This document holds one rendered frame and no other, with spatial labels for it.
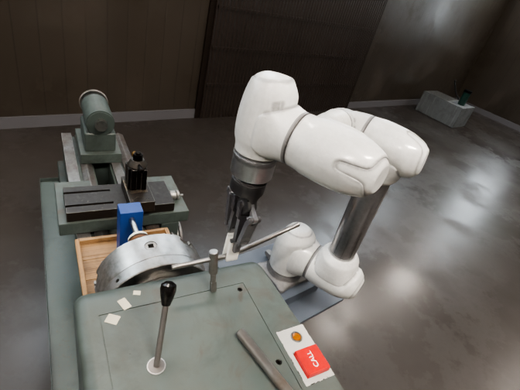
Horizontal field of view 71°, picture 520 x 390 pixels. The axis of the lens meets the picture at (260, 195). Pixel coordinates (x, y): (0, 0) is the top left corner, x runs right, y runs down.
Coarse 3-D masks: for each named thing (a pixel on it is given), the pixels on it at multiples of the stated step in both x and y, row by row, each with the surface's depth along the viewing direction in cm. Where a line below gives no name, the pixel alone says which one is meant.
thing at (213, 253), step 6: (210, 252) 85; (216, 252) 85; (210, 258) 85; (216, 258) 85; (210, 264) 86; (216, 264) 86; (210, 270) 86; (216, 270) 87; (210, 276) 88; (210, 282) 88; (216, 282) 89; (210, 288) 89; (216, 288) 89
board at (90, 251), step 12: (84, 240) 141; (96, 240) 143; (108, 240) 146; (84, 252) 138; (96, 252) 140; (108, 252) 141; (84, 264) 134; (96, 264) 135; (84, 276) 127; (96, 276) 131; (84, 288) 123
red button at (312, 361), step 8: (296, 352) 80; (304, 352) 81; (312, 352) 81; (320, 352) 82; (296, 360) 80; (304, 360) 79; (312, 360) 79; (320, 360) 80; (304, 368) 78; (312, 368) 78; (320, 368) 78; (328, 368) 79; (312, 376) 77
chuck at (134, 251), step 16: (144, 240) 102; (160, 240) 103; (176, 240) 106; (112, 256) 100; (128, 256) 98; (144, 256) 97; (192, 256) 105; (96, 272) 102; (112, 272) 97; (96, 288) 101
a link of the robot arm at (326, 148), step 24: (312, 120) 62; (336, 120) 100; (288, 144) 62; (312, 144) 60; (336, 144) 59; (360, 144) 58; (312, 168) 61; (336, 168) 59; (360, 168) 58; (384, 168) 59; (360, 192) 60
